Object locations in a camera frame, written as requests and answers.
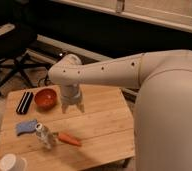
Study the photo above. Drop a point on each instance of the black office chair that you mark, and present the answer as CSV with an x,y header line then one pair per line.
x,y
14,41

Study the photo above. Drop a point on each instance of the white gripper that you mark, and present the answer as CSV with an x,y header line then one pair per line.
x,y
71,95

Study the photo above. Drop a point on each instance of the orange carrot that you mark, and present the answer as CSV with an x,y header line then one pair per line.
x,y
66,138

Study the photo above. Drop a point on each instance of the red bowl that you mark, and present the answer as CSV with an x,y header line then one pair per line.
x,y
46,98

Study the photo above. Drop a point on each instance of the white paper cup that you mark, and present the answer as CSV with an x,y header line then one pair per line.
x,y
12,162

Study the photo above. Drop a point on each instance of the metal floor rail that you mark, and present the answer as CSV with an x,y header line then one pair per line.
x,y
49,50

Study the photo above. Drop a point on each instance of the black striped eraser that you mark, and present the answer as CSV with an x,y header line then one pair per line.
x,y
24,103

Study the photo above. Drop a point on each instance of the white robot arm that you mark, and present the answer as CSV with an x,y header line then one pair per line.
x,y
163,106

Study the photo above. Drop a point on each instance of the clear plastic bottle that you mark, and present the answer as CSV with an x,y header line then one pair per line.
x,y
44,135

